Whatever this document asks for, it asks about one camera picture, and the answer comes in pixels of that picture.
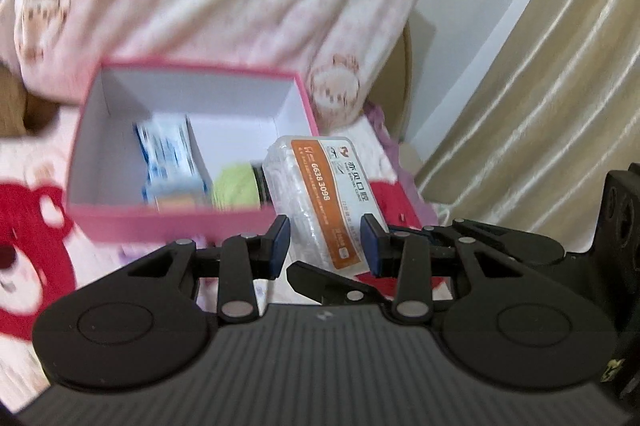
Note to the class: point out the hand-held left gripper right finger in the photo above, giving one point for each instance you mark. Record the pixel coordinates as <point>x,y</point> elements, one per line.
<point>372,251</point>

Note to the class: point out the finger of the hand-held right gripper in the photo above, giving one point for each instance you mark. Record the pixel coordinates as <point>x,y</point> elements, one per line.
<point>525,246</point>
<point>320,283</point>

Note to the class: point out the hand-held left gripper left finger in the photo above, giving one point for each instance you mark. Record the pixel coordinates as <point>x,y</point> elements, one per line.
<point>277,251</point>

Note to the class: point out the clear box with orange label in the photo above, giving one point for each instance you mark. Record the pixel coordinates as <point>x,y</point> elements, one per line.
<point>310,186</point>

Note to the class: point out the green yarn ball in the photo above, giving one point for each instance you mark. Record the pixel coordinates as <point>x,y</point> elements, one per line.
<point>232,186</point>

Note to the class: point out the pink cardboard box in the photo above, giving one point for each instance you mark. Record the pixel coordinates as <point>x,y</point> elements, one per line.
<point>150,226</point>

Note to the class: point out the blue white wet wipes pack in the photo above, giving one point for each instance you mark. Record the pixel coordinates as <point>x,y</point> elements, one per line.
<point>170,151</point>

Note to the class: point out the beige headboard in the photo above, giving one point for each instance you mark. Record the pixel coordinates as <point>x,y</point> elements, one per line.
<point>417,96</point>

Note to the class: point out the beige curtain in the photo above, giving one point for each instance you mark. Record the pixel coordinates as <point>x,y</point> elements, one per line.
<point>550,81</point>

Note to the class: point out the red bear printed blanket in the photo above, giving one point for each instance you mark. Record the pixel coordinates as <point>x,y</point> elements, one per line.
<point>30,226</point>

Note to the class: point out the brown pillow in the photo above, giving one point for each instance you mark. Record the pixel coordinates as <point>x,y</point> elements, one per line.
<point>20,106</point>

